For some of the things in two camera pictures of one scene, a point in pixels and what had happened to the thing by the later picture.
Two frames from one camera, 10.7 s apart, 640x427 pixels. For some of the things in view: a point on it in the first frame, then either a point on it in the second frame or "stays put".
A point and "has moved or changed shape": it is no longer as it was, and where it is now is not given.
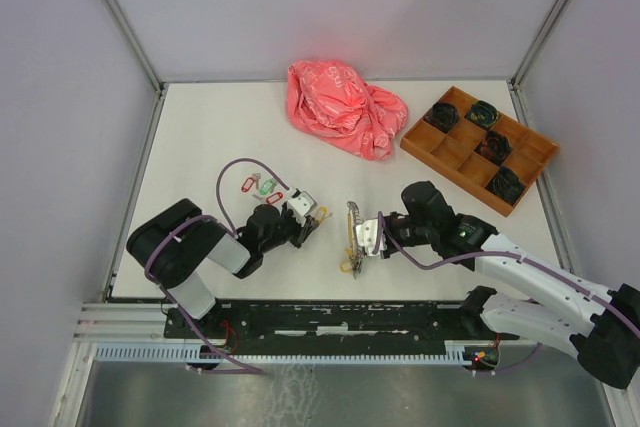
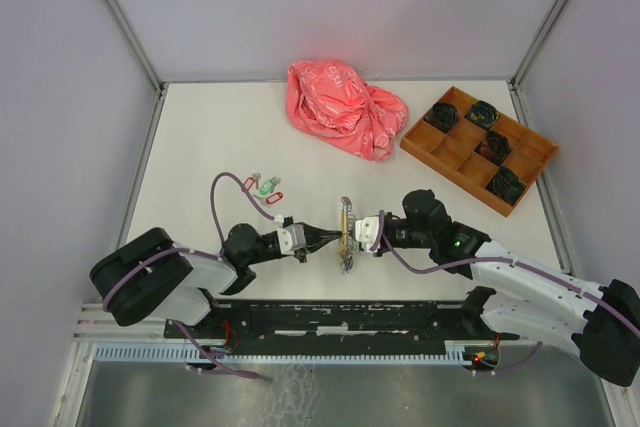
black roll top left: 443,116 stays put
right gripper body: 402,229 stays put
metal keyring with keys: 354,256 has moved or changed shape
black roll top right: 484,114 stays put
